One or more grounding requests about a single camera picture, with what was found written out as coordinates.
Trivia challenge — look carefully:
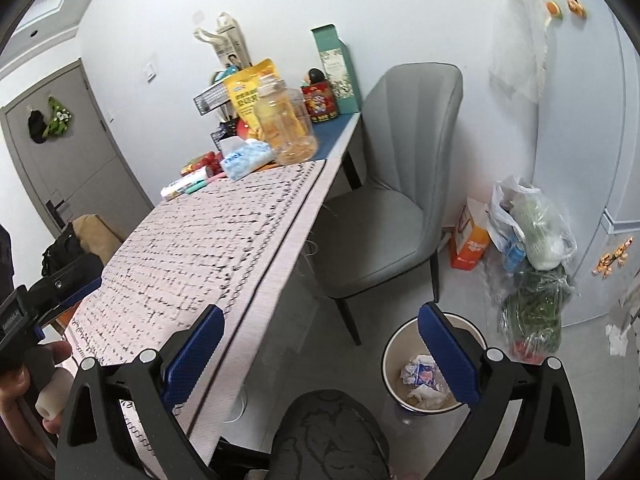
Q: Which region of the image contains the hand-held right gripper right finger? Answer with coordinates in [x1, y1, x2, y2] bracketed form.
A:
[416, 301, 587, 480]

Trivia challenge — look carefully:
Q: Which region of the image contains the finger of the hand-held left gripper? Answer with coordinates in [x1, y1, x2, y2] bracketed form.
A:
[27, 254, 104, 324]

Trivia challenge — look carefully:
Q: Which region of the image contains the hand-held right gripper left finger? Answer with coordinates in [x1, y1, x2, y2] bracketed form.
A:
[54, 304, 226, 480]

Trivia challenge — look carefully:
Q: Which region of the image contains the white printed paper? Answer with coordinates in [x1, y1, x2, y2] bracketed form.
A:
[399, 354, 435, 386]

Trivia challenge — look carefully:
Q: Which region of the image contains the white tissue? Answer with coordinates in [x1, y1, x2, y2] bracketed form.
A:
[404, 384, 448, 409]

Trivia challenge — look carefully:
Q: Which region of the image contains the round white trash bin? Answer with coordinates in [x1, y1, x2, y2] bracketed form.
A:
[381, 314, 489, 417]

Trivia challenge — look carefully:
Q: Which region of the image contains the person's left hand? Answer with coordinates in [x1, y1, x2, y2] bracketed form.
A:
[0, 340, 75, 462]

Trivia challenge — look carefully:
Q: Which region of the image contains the black bag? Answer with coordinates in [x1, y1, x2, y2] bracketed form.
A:
[40, 223, 104, 277]

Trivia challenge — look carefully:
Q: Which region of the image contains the bag of green vegetables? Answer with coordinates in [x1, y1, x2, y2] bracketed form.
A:
[499, 264, 572, 362]

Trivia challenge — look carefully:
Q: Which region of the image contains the pink patterned tablecloth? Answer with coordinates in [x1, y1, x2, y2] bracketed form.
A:
[64, 159, 329, 472]

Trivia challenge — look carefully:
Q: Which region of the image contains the orange carton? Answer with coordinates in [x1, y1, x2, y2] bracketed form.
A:
[449, 197, 494, 272]

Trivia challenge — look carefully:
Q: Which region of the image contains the grey door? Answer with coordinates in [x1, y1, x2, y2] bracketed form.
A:
[0, 58, 154, 242]

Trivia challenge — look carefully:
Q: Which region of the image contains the long white printed packet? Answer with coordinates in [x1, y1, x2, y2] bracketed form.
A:
[160, 167, 211, 200]

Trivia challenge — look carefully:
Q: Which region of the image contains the white plastic bag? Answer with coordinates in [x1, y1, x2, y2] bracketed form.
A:
[486, 175, 577, 272]

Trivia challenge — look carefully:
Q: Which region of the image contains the grey upholstered chair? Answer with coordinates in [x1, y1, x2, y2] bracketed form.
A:
[306, 61, 464, 347]

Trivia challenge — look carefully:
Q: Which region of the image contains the red green snack packet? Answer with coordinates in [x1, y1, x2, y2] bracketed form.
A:
[180, 151, 224, 177]

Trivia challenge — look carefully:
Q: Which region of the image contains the orange cluster fridge magnet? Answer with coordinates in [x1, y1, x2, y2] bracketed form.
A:
[591, 236, 635, 278]

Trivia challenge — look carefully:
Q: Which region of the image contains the blue white tissue pack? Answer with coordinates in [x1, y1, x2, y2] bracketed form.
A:
[219, 138, 277, 182]

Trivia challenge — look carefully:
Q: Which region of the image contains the black pen holder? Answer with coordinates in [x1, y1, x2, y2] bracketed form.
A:
[209, 119, 237, 147]

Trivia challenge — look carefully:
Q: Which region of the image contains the clear plastic jar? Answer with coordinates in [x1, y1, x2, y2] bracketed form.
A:
[252, 73, 320, 166]

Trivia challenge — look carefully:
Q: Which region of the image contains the blue table mat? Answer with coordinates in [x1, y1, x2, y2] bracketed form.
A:
[306, 111, 361, 162]

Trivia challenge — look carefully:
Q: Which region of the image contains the white fridge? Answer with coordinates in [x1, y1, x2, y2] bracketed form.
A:
[479, 0, 640, 332]

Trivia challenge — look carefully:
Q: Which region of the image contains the yellow snack bag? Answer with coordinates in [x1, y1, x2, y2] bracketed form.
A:
[222, 58, 282, 142]

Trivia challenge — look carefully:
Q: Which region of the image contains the red printed tin can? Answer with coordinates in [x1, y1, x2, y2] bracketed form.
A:
[301, 80, 341, 124]

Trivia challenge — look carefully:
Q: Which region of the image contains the small round-headed doll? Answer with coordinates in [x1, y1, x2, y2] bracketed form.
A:
[299, 67, 327, 89]

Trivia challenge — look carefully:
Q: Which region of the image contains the tall green box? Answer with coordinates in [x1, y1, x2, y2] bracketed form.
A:
[310, 23, 363, 116]

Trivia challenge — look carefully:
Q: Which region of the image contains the white mesh bag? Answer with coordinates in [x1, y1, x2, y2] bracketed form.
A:
[489, 0, 554, 104]

